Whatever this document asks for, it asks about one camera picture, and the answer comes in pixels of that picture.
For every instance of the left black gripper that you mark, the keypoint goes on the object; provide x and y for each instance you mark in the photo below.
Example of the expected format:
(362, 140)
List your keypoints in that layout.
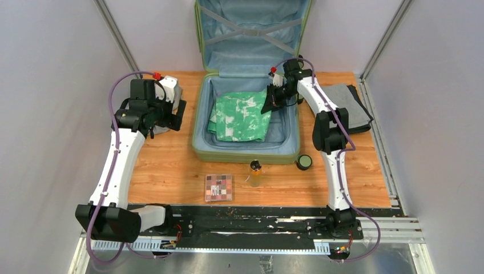
(175, 120)

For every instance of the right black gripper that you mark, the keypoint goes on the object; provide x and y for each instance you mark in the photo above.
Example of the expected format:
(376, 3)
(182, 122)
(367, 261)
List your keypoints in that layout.
(272, 101)

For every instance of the green white patterned cloth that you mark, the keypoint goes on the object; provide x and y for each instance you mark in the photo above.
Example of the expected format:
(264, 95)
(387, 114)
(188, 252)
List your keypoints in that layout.
(237, 117)

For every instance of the grey cloth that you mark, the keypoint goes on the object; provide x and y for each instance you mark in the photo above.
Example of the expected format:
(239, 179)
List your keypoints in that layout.
(336, 94)

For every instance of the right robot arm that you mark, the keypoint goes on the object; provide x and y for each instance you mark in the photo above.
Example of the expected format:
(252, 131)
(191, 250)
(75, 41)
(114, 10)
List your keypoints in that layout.
(330, 134)

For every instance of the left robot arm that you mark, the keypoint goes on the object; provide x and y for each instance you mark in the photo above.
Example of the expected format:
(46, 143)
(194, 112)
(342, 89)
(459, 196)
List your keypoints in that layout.
(106, 216)

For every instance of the crumpled grey-green cloth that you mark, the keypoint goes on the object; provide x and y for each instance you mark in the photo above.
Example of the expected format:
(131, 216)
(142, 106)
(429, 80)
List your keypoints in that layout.
(174, 95)

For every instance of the green suitcase wheel middle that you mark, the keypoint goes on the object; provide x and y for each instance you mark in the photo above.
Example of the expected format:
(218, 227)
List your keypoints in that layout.
(299, 99)

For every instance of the amber bottle black cap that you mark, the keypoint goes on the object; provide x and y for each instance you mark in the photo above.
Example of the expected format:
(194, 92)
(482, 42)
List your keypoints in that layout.
(255, 176)

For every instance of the green suitcase wheel front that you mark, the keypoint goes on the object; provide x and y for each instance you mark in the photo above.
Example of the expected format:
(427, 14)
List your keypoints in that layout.
(304, 162)

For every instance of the green suitcase blue lining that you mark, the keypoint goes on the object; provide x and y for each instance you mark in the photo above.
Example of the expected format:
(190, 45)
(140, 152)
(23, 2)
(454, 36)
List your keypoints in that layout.
(239, 42)

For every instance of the eyeshadow palette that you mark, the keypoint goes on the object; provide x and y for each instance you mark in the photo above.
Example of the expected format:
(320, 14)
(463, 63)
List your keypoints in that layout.
(218, 187)

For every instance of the black folded cloth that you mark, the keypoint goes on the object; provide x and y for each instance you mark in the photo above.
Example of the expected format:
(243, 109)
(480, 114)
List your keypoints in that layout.
(359, 117)

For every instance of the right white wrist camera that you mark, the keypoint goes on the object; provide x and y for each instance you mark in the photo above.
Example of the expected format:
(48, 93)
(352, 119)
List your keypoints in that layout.
(277, 80)

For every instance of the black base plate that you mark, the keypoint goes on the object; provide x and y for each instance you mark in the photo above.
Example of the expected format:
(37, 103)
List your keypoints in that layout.
(245, 227)

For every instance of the aluminium frame rail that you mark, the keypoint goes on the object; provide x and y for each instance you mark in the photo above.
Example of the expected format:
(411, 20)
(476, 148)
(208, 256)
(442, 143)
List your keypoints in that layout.
(379, 227)

